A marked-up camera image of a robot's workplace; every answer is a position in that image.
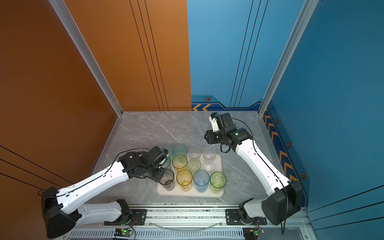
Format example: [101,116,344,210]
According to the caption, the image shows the aluminium front rail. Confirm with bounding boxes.
[60,204,317,240]

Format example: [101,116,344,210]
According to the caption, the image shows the right circuit board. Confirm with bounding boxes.
[243,228,265,240]

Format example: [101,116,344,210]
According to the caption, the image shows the clear textured cup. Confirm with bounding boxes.
[188,147,202,159]

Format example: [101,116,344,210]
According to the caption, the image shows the cream rectangular tray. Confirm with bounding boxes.
[156,154,225,198]

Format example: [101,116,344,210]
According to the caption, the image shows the light blue cup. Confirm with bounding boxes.
[193,170,210,193]
[162,157,172,169]

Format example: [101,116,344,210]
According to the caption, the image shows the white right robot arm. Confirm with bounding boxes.
[204,113,304,228]

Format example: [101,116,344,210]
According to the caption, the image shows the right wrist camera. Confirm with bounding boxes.
[209,113,220,133]

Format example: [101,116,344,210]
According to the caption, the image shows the left green circuit board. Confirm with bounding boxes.
[113,228,135,240]

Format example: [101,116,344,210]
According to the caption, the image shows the right aluminium corner post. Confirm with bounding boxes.
[258,0,319,117]

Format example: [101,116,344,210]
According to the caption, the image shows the teal textured cup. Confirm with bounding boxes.
[163,146,175,160]
[174,145,189,157]

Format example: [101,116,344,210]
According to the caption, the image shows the clear faceted cup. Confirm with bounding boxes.
[203,147,217,161]

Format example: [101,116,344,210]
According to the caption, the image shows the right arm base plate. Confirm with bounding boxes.
[225,209,267,226]

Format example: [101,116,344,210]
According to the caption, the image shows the light green cup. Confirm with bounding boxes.
[187,159,202,175]

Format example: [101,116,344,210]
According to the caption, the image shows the yellow tinted cup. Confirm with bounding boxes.
[172,155,188,172]

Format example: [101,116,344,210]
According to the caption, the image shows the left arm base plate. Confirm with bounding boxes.
[104,209,148,227]

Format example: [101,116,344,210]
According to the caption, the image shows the aluminium corner post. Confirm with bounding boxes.
[49,0,123,117]
[258,0,319,117]

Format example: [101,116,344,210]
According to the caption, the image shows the yellow-brown tinted cup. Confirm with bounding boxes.
[176,170,193,192]

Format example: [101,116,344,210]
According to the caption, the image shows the left aluminium corner post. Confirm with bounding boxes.
[49,0,123,117]

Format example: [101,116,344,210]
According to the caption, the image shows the grey smoked cup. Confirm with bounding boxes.
[159,169,175,191]

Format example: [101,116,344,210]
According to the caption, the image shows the teal textured cup front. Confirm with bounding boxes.
[174,145,189,157]

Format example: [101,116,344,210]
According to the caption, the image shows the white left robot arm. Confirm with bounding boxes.
[41,147,169,239]

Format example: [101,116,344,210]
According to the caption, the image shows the green tinted cup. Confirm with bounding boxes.
[210,172,227,194]

